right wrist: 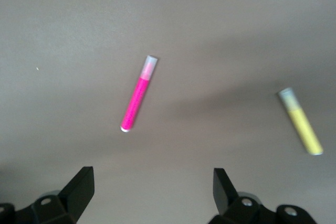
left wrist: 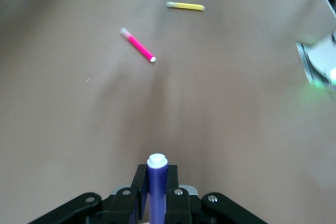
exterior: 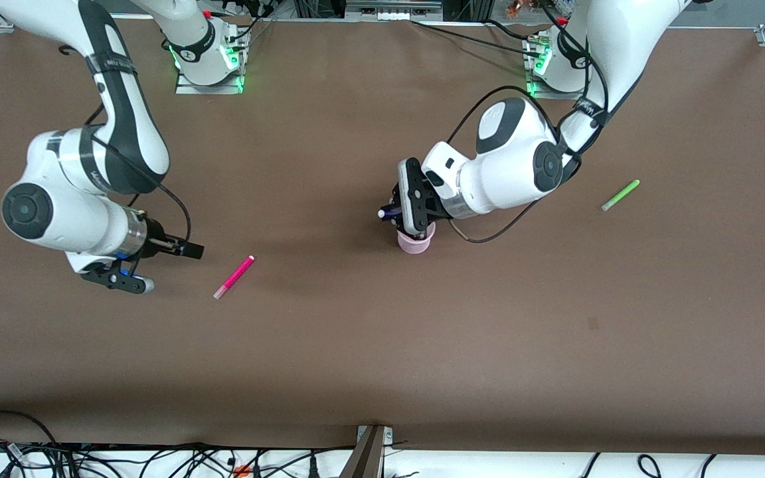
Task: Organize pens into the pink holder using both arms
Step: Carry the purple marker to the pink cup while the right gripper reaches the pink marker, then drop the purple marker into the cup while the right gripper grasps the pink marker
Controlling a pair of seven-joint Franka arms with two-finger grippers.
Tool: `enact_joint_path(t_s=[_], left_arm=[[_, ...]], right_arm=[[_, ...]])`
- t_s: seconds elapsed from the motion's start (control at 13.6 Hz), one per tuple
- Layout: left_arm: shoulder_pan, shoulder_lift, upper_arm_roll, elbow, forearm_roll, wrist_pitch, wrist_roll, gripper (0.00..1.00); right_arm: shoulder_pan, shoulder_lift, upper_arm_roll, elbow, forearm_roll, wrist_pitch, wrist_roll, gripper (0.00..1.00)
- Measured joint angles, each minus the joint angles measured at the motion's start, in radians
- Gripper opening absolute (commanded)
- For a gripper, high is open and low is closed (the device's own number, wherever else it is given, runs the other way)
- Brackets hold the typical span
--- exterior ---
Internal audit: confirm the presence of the aluminium support post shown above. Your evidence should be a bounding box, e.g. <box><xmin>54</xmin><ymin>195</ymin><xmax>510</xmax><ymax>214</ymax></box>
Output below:
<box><xmin>339</xmin><ymin>425</ymin><xmax>394</xmax><ymax>478</ymax></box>

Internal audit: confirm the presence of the white mesh pen cup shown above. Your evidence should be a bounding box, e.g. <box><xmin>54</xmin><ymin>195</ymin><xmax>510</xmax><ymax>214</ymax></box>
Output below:
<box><xmin>397</xmin><ymin>221</ymin><xmax>437</xmax><ymax>255</ymax></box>

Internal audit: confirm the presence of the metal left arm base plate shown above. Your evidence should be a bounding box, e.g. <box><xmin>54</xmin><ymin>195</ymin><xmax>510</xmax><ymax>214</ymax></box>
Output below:
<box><xmin>524</xmin><ymin>30</ymin><xmax>589</xmax><ymax>100</ymax></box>

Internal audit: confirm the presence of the aluminium equipment rack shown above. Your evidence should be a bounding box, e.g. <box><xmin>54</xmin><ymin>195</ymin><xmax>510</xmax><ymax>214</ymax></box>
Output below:
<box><xmin>293</xmin><ymin>0</ymin><xmax>489</xmax><ymax>21</ymax></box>

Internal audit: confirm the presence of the black looped cable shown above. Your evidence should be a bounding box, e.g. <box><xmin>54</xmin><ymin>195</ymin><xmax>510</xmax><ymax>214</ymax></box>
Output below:
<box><xmin>0</xmin><ymin>410</ymin><xmax>61</xmax><ymax>460</ymax></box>

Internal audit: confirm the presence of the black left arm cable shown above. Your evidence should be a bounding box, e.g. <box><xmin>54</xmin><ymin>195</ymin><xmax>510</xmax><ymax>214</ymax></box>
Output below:
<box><xmin>450</xmin><ymin>85</ymin><xmax>566</xmax><ymax>150</ymax></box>
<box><xmin>448</xmin><ymin>156</ymin><xmax>586</xmax><ymax>244</ymax></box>

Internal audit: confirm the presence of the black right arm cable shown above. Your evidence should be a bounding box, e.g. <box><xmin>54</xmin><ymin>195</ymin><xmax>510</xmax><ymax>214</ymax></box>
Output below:
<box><xmin>84</xmin><ymin>100</ymin><xmax>193</xmax><ymax>248</ymax></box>

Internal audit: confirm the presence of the black cable on table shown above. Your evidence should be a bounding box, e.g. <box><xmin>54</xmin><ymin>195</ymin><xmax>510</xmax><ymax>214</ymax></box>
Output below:
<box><xmin>411</xmin><ymin>19</ymin><xmax>559</xmax><ymax>59</ymax></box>

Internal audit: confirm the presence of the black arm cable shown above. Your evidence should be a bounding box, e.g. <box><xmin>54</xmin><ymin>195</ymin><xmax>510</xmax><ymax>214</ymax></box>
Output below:
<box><xmin>450</xmin><ymin>85</ymin><xmax>566</xmax><ymax>150</ymax></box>
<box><xmin>448</xmin><ymin>156</ymin><xmax>586</xmax><ymax>244</ymax></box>
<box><xmin>84</xmin><ymin>100</ymin><xmax>193</xmax><ymax>248</ymax></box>

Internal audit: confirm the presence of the pink highlighter pen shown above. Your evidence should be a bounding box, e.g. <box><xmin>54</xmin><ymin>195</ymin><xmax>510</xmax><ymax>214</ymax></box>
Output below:
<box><xmin>212</xmin><ymin>255</ymin><xmax>256</xmax><ymax>301</ymax></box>

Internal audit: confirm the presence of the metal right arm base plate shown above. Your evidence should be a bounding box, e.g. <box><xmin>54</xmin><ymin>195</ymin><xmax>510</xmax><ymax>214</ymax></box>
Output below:
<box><xmin>175</xmin><ymin>27</ymin><xmax>247</xmax><ymax>96</ymax></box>

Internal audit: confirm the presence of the green highlighter pen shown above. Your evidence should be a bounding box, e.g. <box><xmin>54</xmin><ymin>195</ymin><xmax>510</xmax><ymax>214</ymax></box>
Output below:
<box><xmin>601</xmin><ymin>179</ymin><xmax>641</xmax><ymax>212</ymax></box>

